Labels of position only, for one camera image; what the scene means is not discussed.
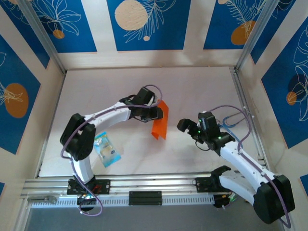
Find orange paper sheet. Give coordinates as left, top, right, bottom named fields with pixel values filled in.
left=151, top=100, right=169, bottom=141

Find blue snack packet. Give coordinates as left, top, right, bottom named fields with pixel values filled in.
left=93, top=131, right=122, bottom=168

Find small LED controller board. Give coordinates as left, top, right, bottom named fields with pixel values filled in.
left=213, top=194, right=235, bottom=209
left=77, top=193, right=97, bottom=205

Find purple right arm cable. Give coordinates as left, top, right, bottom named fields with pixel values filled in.
left=206, top=105, right=292, bottom=229

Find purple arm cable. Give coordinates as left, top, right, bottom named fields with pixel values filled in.
left=60, top=84, right=166, bottom=217
left=206, top=105, right=292, bottom=229

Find aluminium side rail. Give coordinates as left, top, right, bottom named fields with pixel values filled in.
left=36, top=72, right=66, bottom=179
left=230, top=67, right=270, bottom=173

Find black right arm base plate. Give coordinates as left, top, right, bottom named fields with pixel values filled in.
left=195, top=177, right=217, bottom=193

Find aluminium frame beam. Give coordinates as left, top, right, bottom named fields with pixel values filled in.
left=20, top=171, right=286, bottom=199

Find black bracket block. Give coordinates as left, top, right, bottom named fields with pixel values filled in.
left=128, top=191, right=162, bottom=206

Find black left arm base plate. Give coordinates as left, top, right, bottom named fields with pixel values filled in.
left=66, top=179, right=111, bottom=195

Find white slotted cable duct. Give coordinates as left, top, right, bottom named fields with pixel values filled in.
left=30, top=194, right=215, bottom=209

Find aluminium corner post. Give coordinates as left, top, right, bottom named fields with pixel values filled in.
left=234, top=0, right=281, bottom=70
left=18, top=0, right=67, bottom=75

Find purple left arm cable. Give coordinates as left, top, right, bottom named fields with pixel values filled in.
left=60, top=84, right=166, bottom=217

